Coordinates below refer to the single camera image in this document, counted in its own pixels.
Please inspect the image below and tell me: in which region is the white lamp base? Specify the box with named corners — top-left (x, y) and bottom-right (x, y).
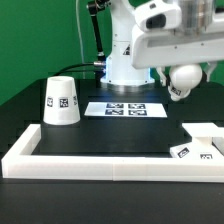
top-left (170, 123), bottom-right (224, 160)

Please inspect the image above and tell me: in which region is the white U-shaped fence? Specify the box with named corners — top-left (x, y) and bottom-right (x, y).
top-left (1, 124), bottom-right (224, 183)

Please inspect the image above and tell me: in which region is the white sheet with markers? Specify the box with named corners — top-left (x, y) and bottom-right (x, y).
top-left (85, 102), bottom-right (167, 118)

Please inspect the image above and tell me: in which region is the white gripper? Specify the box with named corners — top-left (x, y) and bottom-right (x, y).
top-left (130, 1), bottom-right (224, 87)

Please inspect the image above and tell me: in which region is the white lamp shade cone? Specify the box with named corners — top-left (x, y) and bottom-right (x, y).
top-left (43, 76), bottom-right (80, 125)

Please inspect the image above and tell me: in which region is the white lamp bulb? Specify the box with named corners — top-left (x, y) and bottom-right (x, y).
top-left (168, 64), bottom-right (202, 101)

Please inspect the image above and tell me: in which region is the white hanging cable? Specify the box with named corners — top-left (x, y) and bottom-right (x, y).
top-left (75, 0), bottom-right (86, 80)

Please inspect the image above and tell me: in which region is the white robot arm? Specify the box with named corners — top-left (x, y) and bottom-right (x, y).
top-left (102, 0), bottom-right (224, 86)

